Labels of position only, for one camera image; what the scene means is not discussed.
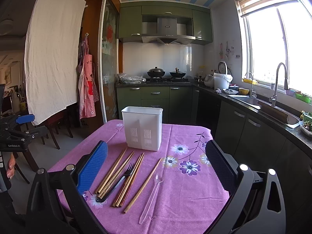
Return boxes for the wooden chopstick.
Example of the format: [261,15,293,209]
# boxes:
[123,159,161,213]
[112,153,144,208]
[98,152,134,199]
[113,153,144,208]
[95,147,128,194]

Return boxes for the black plastic fork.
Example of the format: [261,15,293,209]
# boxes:
[95,163,135,203]

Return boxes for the clear plastic spoon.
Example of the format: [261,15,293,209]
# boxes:
[139,174,164,224]

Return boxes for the green lower kitchen cabinets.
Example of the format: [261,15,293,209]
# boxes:
[116,85,312,200]

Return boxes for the green kitchen cabinets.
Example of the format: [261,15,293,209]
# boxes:
[116,85,312,200]
[118,1,213,45]

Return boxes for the tall chrome kitchen faucet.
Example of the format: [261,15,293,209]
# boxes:
[270,62,289,107]

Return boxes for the green upper kitchen cabinets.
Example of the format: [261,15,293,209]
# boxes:
[118,1,213,45]

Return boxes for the person's left hand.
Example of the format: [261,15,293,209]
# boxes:
[6,154,16,179]

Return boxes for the dark wooden chair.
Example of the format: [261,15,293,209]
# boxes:
[41,109,74,150]

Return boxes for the purple floral tablecloth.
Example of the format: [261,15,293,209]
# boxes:
[51,119,229,233]

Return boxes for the white plastic utensil holder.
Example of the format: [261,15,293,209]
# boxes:
[122,106,163,152]

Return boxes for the red checkered apron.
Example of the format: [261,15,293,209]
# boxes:
[77,33,99,119]

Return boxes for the yellow bowl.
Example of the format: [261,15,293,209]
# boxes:
[238,88,250,96]

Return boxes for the small chrome faucet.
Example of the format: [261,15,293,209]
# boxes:
[245,72,257,98]

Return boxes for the stainless steel sink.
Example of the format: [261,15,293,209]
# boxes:
[230,95,300,129]

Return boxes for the plastic bag on counter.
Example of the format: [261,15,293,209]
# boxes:
[117,73,146,85]

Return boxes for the black wok with lid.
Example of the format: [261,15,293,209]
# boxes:
[147,66,166,78]

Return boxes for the black wok pan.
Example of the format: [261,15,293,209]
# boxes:
[170,68,186,79]

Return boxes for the sliding glass door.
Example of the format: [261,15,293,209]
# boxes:
[98,0,118,123]

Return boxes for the white hanging cloth sheet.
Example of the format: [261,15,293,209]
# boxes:
[24,0,86,125]

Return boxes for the steel range hood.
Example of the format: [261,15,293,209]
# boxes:
[141,15,196,45]

